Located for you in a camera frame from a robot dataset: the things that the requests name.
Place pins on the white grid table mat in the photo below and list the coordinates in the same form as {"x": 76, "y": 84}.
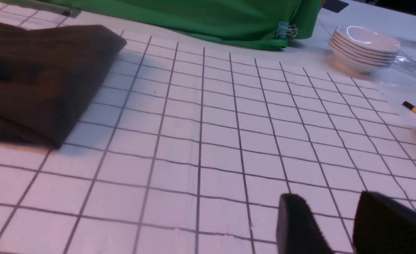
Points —
{"x": 188, "y": 145}

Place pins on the black and yellow pen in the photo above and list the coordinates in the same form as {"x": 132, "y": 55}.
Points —
{"x": 409, "y": 106}

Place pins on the dark gray long-sleeve shirt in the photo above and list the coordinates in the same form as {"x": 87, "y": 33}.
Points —
{"x": 48, "y": 78}

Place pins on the binder clip on cloth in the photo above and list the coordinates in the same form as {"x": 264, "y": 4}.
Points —
{"x": 285, "y": 29}

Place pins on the green backdrop cloth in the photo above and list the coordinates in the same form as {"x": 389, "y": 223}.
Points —
{"x": 241, "y": 23}

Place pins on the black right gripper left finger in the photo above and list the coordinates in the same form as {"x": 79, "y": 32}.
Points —
{"x": 297, "y": 231}

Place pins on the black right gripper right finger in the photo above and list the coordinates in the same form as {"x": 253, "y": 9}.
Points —
{"x": 383, "y": 226}

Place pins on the clear plastic bag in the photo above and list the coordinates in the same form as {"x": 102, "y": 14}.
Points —
{"x": 404, "y": 64}

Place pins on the stack of white bowls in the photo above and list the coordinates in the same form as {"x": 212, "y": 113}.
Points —
{"x": 362, "y": 50}

